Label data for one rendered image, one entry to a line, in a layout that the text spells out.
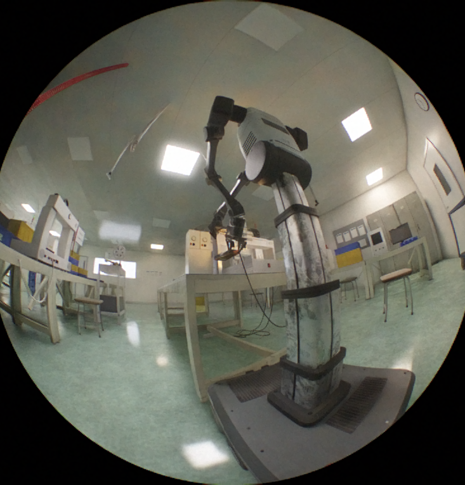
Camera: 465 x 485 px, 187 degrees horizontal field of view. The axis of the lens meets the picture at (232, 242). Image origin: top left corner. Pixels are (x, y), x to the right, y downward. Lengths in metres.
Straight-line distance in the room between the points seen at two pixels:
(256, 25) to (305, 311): 2.41
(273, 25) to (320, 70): 0.83
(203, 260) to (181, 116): 1.96
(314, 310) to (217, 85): 2.21
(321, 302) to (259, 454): 0.40
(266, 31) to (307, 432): 2.68
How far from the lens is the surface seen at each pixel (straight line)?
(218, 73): 2.14
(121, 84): 2.46
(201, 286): 0.69
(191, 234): 1.31
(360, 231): 5.04
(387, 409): 0.54
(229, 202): 0.82
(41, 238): 1.72
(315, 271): 0.35
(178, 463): 0.74
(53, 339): 1.85
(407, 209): 4.80
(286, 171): 0.49
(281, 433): 0.47
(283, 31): 2.34
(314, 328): 0.34
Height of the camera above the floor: 0.66
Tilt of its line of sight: 19 degrees up
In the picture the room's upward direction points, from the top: 5 degrees counter-clockwise
